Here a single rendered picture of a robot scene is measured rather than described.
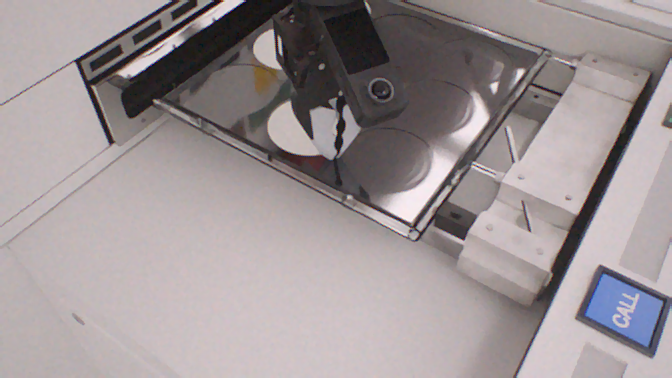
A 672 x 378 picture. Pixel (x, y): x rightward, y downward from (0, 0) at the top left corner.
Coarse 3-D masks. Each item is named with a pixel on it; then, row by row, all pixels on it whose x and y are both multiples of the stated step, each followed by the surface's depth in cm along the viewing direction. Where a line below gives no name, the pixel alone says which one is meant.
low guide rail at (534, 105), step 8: (528, 96) 77; (536, 96) 77; (544, 96) 77; (520, 104) 78; (528, 104) 78; (536, 104) 77; (544, 104) 76; (552, 104) 76; (520, 112) 79; (528, 112) 78; (536, 112) 78; (544, 112) 77; (544, 120) 78; (624, 128) 73; (616, 144) 74
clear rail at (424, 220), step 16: (544, 64) 74; (512, 96) 69; (496, 112) 68; (496, 128) 66; (480, 144) 64; (464, 160) 62; (448, 176) 61; (464, 176) 61; (448, 192) 59; (432, 208) 57; (416, 224) 56
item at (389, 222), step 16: (176, 112) 67; (208, 128) 65; (240, 144) 64; (256, 160) 63; (272, 160) 62; (288, 176) 61; (304, 176) 60; (320, 192) 60; (336, 192) 59; (352, 208) 58; (368, 208) 57; (384, 224) 57; (400, 224) 56; (416, 240) 56
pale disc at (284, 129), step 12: (288, 108) 68; (276, 120) 67; (288, 120) 67; (336, 120) 67; (276, 132) 65; (288, 132) 65; (300, 132) 65; (336, 132) 65; (288, 144) 64; (300, 144) 64; (312, 144) 64
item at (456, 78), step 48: (240, 48) 76; (432, 48) 76; (480, 48) 76; (192, 96) 70; (240, 96) 70; (288, 96) 70; (432, 96) 70; (480, 96) 70; (384, 144) 64; (432, 144) 64; (384, 192) 59; (432, 192) 59
